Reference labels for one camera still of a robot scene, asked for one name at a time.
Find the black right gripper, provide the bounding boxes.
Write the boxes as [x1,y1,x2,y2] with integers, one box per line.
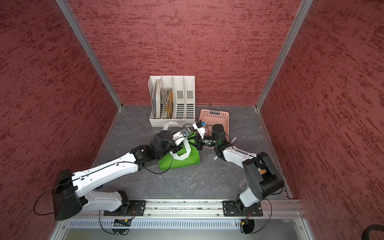
[186,132,219,151]

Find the green insulated delivery bag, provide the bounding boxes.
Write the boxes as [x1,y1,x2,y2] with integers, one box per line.
[158,134,201,172]

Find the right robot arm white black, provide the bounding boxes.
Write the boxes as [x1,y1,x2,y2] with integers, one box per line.
[193,121,285,208]

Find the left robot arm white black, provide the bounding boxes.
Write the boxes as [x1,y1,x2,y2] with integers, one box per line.
[52,128,190,221]

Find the pink perforated plastic basket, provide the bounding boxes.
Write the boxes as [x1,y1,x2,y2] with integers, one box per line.
[199,109,230,136]

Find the books in file organizer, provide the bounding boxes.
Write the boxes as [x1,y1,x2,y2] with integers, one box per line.
[148,76,173,120]

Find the white magazine file organizer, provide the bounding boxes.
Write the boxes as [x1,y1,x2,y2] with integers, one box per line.
[150,76,196,128]

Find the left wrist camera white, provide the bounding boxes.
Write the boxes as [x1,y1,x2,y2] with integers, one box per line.
[173,127,194,142]

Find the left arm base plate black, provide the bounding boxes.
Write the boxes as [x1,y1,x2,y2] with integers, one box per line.
[103,200,147,217]

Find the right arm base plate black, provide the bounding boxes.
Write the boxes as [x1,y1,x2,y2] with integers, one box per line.
[222,201,263,217]

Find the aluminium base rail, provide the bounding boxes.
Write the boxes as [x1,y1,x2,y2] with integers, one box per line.
[68,198,304,219]

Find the right aluminium corner post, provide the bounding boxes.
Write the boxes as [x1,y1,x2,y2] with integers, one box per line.
[256,0,313,112]

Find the aluminium corner post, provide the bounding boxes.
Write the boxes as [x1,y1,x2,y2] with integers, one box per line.
[256,0,313,112]
[56,0,124,112]

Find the left aluminium corner post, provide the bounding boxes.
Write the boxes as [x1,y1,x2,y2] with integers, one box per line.
[56,0,124,112]

